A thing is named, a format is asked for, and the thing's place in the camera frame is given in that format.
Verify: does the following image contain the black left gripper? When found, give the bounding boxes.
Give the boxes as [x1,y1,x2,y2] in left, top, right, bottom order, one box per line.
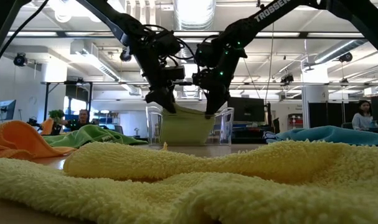
[144,58,178,114]

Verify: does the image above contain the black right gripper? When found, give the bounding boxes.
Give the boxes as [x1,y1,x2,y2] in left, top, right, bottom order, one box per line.
[204,62,233,116]

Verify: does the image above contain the lime green microfiber towel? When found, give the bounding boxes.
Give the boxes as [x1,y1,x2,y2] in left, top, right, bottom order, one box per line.
[159,104,216,146]

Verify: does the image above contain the yellow microfiber towel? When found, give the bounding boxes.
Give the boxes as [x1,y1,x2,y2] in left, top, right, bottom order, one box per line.
[0,139,378,224]

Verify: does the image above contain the orange microfiber towel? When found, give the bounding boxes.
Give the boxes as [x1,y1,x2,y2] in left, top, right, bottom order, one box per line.
[0,120,77,161]

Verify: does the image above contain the blue microfiber towel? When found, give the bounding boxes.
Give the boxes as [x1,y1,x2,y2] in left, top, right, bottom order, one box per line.
[263,125,378,149]

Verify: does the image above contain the clear plastic bin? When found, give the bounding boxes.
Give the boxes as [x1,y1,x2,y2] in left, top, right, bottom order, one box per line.
[146,106,235,146]

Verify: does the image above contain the black monitor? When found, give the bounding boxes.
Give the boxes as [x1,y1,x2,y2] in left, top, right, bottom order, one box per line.
[227,96,266,123]

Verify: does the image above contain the red shelf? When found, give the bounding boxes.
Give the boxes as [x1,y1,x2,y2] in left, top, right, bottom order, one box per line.
[287,113,303,131]

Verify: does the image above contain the person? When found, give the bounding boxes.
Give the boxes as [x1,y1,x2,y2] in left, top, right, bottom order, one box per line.
[352,100,376,131]
[61,108,95,133]

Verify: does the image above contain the background potted plant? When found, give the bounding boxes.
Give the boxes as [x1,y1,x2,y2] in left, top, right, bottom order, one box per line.
[48,109,65,136]

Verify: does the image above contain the black overhead light bar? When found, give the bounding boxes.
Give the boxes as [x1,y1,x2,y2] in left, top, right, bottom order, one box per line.
[6,30,378,40]

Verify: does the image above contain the black partition panels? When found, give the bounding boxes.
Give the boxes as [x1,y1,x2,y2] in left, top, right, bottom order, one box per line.
[308,101,373,129]

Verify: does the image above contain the silver-backed monitor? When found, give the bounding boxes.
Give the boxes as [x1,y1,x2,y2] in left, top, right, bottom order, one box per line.
[0,99,17,122]

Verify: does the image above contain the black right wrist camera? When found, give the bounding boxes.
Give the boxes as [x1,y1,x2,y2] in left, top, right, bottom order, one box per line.
[191,68,210,88]

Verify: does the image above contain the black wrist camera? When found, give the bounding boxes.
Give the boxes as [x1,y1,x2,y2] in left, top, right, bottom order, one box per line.
[191,68,210,88]
[162,65,186,82]

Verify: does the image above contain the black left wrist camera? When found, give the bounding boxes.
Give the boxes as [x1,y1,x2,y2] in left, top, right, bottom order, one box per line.
[162,65,186,82]

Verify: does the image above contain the silver ventilation duct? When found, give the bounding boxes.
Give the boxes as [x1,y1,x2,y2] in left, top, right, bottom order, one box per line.
[172,0,217,32]

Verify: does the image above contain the black workstation frame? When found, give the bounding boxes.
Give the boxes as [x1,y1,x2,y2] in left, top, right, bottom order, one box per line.
[40,80,93,131]

